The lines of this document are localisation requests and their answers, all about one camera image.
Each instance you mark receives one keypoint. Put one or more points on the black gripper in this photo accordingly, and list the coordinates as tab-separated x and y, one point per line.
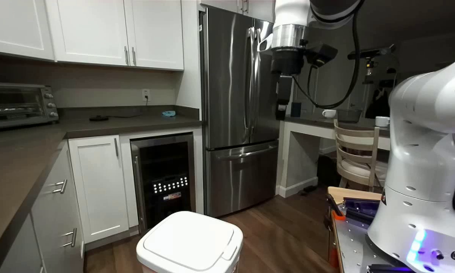
286	60

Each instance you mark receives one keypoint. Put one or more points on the white push-button trash bin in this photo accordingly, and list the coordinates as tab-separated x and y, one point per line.
189	242

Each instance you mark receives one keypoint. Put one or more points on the metal robot base table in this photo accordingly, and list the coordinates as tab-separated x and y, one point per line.
348	247

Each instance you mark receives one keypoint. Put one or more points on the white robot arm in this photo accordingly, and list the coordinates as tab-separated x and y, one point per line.
415	218

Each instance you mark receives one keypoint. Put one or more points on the stainless steel refrigerator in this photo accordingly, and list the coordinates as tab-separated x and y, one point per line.
238	112

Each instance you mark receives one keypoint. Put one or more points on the white desk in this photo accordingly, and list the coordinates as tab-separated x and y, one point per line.
300	142

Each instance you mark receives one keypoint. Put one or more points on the wooden chair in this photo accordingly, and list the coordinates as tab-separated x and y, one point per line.
356	156

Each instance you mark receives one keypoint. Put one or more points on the white cup on desk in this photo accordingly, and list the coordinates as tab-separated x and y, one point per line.
382	121

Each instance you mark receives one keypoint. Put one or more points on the blue object on counter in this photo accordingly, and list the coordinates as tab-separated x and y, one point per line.
168	114

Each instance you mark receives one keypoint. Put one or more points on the white upper cabinets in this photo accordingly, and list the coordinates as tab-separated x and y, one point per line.
142	33

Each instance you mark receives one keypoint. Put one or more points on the black wine cooler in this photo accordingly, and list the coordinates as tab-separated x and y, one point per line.
162	173

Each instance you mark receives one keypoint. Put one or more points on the black object on counter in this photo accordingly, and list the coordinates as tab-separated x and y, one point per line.
98	118

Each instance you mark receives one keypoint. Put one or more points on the white lower cabinet door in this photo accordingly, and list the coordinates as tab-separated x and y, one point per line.
100	188

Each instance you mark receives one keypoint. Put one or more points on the silver toaster oven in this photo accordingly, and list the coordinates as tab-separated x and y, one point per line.
25	104

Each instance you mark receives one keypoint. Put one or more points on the grey drawer cabinet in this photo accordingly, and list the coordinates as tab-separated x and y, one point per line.
50	236

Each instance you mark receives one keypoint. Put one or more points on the white wall outlet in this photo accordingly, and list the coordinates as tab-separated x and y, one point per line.
145	94

